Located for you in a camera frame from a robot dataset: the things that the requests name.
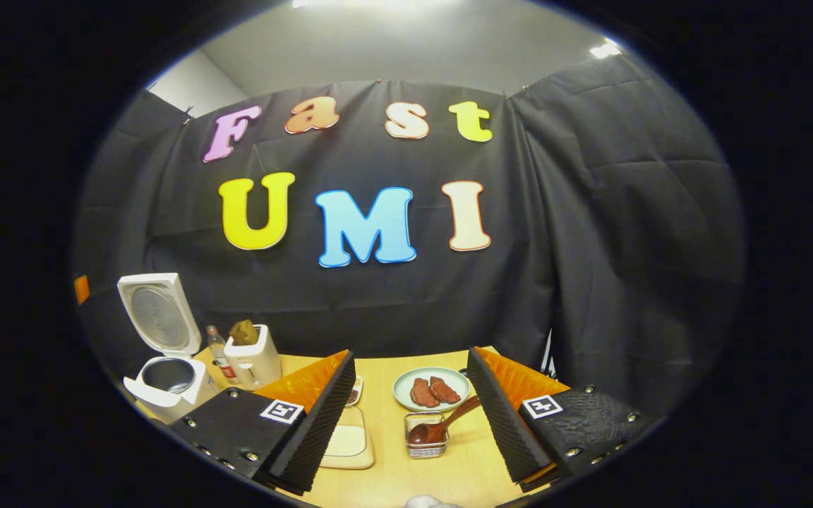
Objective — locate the brown meat slice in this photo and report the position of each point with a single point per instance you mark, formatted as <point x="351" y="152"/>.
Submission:
<point x="423" y="394"/>
<point x="445" y="389"/>

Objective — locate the large ceiling light panel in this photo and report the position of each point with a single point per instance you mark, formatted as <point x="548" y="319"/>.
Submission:
<point x="378" y="3"/>

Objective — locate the red label plastic bottle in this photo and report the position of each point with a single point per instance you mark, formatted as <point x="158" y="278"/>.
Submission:
<point x="223" y="367"/>

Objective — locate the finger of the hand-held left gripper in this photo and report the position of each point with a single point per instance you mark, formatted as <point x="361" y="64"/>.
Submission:
<point x="82" y="289"/>

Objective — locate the brown bread slice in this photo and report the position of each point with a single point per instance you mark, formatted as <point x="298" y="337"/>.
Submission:
<point x="251" y="330"/>
<point x="237" y="333"/>

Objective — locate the white rice cooker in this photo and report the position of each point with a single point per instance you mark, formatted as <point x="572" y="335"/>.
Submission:
<point x="200" y="396"/>

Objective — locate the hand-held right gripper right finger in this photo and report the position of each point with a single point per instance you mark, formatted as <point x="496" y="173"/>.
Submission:
<point x="502" y="423"/>

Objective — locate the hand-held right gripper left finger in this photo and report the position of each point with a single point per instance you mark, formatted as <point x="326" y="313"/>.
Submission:
<point x="315" y="430"/>

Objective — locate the white divided grain dish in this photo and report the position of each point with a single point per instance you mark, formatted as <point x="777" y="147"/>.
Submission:
<point x="356" y="391"/>

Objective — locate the pale green plate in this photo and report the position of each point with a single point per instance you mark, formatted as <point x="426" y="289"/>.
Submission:
<point x="406" y="381"/>

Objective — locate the clear container of rice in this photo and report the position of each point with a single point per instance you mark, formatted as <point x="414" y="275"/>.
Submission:
<point x="350" y="441"/>

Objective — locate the small ceiling light panel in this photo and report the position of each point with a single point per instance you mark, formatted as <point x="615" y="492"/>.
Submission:
<point x="604" y="50"/>

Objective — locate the black backdrop cloth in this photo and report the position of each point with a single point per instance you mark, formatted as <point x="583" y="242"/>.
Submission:
<point x="590" y="268"/>

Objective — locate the white toaster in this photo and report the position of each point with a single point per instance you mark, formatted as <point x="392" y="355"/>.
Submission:
<point x="258" y="363"/>

